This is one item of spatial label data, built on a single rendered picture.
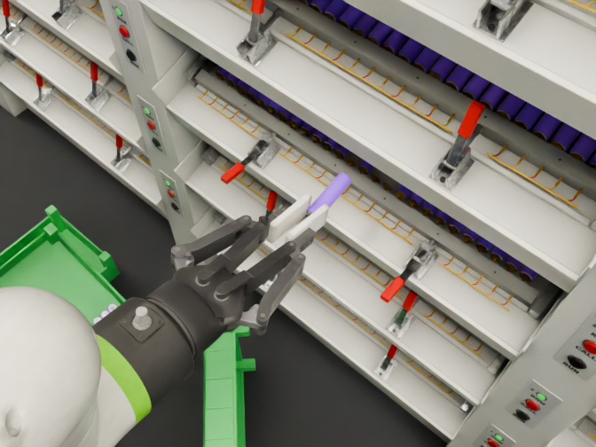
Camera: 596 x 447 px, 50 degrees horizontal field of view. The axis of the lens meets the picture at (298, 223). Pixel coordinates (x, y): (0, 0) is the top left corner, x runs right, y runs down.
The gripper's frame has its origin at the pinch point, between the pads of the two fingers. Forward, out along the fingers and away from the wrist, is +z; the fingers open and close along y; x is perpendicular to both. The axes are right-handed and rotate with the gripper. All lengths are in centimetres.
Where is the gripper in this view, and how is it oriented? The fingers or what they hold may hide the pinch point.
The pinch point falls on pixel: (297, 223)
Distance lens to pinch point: 72.9
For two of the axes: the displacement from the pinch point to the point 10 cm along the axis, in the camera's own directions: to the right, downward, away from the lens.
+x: -1.5, 6.7, 7.3
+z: 6.2, -5.1, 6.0
